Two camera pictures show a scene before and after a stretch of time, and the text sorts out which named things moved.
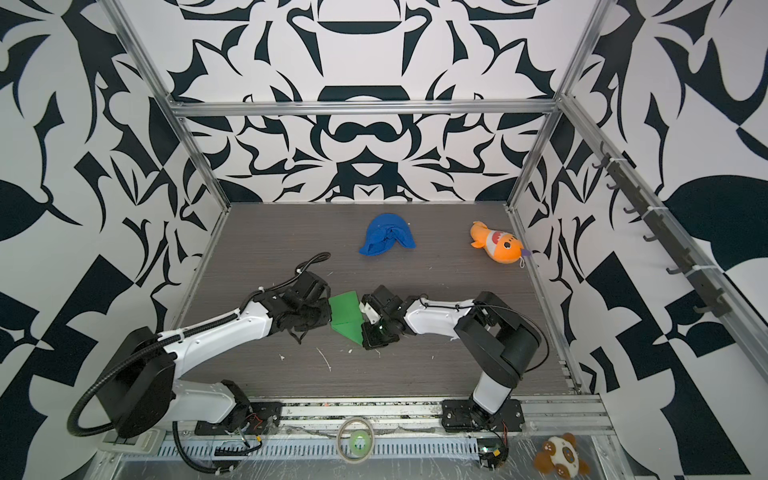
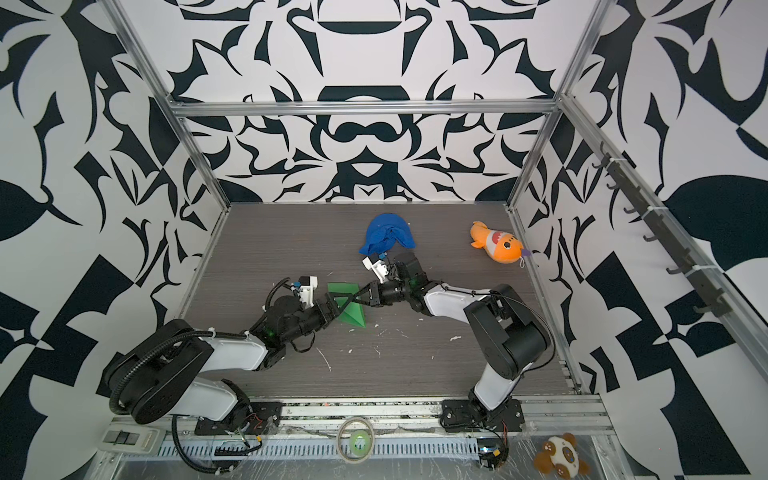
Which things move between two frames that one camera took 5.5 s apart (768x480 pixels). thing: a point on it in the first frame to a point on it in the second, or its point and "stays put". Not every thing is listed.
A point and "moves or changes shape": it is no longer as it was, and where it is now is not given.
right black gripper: (369, 338) to (375, 292)
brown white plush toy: (560, 455) stays put
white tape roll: (338, 435) stays put
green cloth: (346, 316) moves or changes shape
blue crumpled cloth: (383, 231) stays put
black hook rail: (649, 210) stays put
